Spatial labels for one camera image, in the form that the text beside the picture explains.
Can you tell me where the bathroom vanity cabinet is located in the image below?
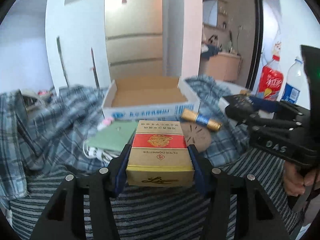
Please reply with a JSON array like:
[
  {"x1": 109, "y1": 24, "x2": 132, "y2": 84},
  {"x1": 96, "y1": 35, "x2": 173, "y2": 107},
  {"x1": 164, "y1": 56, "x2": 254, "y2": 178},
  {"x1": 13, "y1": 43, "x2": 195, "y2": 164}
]
[{"x1": 199, "y1": 52, "x2": 242, "y2": 82}]

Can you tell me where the round tan vented disc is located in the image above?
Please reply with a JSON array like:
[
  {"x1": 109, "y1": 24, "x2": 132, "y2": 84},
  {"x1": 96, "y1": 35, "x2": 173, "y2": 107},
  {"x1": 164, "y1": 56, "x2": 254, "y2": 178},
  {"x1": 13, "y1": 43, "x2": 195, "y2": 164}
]
[{"x1": 180, "y1": 122, "x2": 212, "y2": 153}]

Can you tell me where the grey striped cloth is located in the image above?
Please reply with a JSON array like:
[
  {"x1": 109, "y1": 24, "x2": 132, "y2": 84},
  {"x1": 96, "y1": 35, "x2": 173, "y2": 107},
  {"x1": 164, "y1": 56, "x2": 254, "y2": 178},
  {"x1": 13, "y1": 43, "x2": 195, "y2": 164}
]
[{"x1": 10, "y1": 149, "x2": 299, "y2": 239}]

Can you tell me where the gold refrigerator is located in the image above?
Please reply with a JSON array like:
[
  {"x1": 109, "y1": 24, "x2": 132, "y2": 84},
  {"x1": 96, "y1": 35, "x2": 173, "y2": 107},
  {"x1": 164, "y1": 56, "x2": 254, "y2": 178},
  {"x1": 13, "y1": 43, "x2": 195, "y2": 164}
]
[{"x1": 105, "y1": 0, "x2": 163, "y2": 80}]

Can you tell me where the grey canvas bag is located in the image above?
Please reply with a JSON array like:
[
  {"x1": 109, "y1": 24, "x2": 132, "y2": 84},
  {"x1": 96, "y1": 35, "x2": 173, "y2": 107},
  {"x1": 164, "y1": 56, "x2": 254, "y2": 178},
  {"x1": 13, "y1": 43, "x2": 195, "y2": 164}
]
[{"x1": 21, "y1": 89, "x2": 47, "y2": 111}]

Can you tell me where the white cardboard tray box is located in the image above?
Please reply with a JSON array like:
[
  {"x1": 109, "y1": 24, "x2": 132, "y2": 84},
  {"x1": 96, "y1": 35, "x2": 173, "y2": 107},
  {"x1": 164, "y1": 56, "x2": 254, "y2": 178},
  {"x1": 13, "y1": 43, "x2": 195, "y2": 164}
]
[{"x1": 101, "y1": 76, "x2": 200, "y2": 120}]

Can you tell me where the red iced tea bottle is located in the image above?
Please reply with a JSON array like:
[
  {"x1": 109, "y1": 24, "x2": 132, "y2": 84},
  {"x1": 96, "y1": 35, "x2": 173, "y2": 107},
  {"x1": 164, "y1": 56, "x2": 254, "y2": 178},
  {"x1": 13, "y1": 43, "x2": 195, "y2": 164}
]
[{"x1": 256, "y1": 31, "x2": 284, "y2": 101}]

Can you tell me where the dark blue clothes pile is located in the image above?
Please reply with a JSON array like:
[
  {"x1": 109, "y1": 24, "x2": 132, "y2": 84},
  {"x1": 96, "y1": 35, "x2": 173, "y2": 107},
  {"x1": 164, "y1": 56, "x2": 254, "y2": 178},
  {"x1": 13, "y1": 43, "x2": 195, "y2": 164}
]
[{"x1": 200, "y1": 44, "x2": 220, "y2": 60}]

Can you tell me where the small gold foil box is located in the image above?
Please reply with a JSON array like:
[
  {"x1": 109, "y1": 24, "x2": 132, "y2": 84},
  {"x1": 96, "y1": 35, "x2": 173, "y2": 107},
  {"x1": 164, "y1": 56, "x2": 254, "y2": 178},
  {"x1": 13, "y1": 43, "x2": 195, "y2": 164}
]
[{"x1": 240, "y1": 89, "x2": 252, "y2": 96}]

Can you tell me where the blue gold cigarette box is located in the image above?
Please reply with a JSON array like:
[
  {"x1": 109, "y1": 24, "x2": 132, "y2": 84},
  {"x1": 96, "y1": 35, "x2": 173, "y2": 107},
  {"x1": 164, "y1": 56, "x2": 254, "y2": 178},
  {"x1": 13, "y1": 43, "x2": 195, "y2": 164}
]
[{"x1": 181, "y1": 108, "x2": 222, "y2": 131}]

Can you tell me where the black framed glass door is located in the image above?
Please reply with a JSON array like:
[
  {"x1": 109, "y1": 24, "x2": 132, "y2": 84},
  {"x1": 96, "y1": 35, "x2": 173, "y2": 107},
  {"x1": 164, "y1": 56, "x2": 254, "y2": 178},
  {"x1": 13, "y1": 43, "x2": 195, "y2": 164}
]
[{"x1": 246, "y1": 0, "x2": 264, "y2": 90}]

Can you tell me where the grey mop handle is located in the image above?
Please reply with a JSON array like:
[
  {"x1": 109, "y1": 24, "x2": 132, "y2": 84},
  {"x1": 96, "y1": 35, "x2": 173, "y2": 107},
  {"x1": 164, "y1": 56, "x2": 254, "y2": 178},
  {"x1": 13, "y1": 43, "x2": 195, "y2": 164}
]
[{"x1": 56, "y1": 36, "x2": 70, "y2": 87}]

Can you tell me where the blue plaid shirt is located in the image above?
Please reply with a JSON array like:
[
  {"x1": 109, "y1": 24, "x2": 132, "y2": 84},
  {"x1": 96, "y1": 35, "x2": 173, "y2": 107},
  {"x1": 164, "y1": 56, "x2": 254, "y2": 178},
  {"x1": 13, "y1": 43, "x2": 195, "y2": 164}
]
[{"x1": 1, "y1": 75, "x2": 248, "y2": 207}]

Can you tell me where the white usb cable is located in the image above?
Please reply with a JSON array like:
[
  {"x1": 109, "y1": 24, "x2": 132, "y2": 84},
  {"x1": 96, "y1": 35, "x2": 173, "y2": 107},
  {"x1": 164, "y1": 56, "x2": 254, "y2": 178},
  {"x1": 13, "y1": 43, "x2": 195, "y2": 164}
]
[{"x1": 82, "y1": 139, "x2": 118, "y2": 161}]

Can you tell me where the red floor clutter pile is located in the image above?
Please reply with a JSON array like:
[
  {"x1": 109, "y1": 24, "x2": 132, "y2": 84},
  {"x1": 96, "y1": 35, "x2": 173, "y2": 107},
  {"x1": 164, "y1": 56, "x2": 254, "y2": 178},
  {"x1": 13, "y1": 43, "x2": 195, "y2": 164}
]
[{"x1": 37, "y1": 90, "x2": 53, "y2": 96}]

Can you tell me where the bathroom mirror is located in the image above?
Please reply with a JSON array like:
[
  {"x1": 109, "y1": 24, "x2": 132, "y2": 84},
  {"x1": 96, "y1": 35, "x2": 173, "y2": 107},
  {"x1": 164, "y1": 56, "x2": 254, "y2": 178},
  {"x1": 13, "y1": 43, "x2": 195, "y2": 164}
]
[{"x1": 203, "y1": 0, "x2": 218, "y2": 27}]

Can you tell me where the red gold cigarette box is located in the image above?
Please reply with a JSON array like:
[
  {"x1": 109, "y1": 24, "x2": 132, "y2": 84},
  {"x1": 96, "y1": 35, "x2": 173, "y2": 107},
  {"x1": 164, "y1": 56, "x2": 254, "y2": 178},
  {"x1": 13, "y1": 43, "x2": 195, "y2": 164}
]
[{"x1": 126, "y1": 120, "x2": 194, "y2": 187}]

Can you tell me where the person's right hand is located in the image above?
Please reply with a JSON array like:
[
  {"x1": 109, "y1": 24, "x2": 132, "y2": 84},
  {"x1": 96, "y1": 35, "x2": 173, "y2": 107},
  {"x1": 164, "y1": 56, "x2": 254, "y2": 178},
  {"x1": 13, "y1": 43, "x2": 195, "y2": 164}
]
[{"x1": 283, "y1": 161, "x2": 319, "y2": 197}]

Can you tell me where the clear blue label bottle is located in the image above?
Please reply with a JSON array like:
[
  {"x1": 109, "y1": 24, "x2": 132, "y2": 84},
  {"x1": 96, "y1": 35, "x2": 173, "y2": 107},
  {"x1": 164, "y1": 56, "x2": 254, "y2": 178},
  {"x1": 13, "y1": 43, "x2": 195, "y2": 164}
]
[{"x1": 281, "y1": 56, "x2": 308, "y2": 104}]

